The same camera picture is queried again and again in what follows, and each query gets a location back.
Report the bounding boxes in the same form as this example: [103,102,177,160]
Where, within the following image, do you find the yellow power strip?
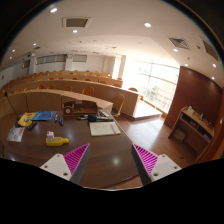
[46,137,69,146]

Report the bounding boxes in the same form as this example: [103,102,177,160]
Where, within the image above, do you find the wooden chair near desk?
[111,94,125,117]

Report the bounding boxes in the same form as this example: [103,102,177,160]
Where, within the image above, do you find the blue book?
[33,111,56,121]

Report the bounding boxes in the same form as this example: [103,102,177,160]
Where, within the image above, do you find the wooden desktop organizer shelf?
[62,100,98,116]

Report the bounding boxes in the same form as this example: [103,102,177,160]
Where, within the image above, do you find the black gooseneck microphone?
[4,91,21,128]

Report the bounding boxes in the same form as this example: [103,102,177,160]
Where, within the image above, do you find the black remote control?
[27,121,37,130]

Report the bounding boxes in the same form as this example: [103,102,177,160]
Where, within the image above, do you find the red and blue markers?
[54,114,63,126]

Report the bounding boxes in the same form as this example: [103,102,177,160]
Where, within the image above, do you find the white open notebook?
[89,122,121,136]

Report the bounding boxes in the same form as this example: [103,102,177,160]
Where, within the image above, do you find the white charger plug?
[47,131,54,141]

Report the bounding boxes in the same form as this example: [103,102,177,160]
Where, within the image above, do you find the wooden side cabinet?
[169,106,214,155]

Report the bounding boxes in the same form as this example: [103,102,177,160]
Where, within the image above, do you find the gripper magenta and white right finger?
[131,144,181,185]

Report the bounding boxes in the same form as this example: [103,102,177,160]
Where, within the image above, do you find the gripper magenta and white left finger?
[41,143,91,184]

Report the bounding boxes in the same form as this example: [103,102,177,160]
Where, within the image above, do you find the white and red paper packet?
[7,127,25,142]

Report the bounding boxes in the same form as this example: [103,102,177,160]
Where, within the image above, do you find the black device on table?
[88,114,97,122]

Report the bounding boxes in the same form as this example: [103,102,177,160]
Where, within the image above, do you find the long curved wooden desk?
[0,78,140,118]

